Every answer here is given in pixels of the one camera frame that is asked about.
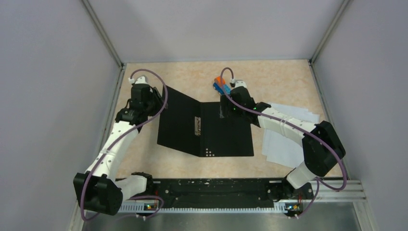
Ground teal and black folder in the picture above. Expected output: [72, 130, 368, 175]
[157, 87, 254, 157]

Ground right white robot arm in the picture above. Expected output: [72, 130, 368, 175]
[220, 86, 347, 198]

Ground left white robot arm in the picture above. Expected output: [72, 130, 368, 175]
[73, 83, 168, 216]

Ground blue orange toy car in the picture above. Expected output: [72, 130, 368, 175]
[213, 76, 231, 95]

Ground white printed paper sheets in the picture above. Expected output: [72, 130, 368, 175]
[262, 103, 320, 168]

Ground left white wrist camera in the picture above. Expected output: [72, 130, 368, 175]
[128, 75, 149, 85]

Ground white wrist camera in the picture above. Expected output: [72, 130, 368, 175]
[128, 75, 149, 85]
[230, 79, 247, 88]

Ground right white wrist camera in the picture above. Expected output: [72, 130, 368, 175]
[230, 79, 247, 88]

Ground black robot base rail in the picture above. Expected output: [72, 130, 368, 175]
[147, 178, 314, 209]

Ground white slotted cable duct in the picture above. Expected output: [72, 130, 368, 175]
[118, 202, 288, 214]

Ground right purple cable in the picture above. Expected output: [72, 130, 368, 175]
[220, 67, 347, 219]

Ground aluminium frame profile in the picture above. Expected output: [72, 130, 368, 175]
[315, 180, 367, 203]

